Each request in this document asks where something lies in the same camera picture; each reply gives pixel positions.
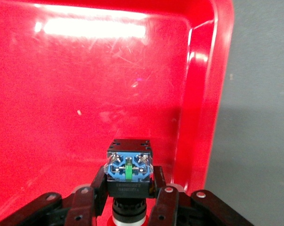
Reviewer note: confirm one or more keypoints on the red push button switch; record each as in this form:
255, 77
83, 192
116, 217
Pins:
128, 188

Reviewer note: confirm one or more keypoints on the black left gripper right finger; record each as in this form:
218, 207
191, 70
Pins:
164, 204

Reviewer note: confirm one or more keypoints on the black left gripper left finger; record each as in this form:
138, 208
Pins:
99, 188

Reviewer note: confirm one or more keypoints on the red plastic tray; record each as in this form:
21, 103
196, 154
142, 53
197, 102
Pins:
85, 94

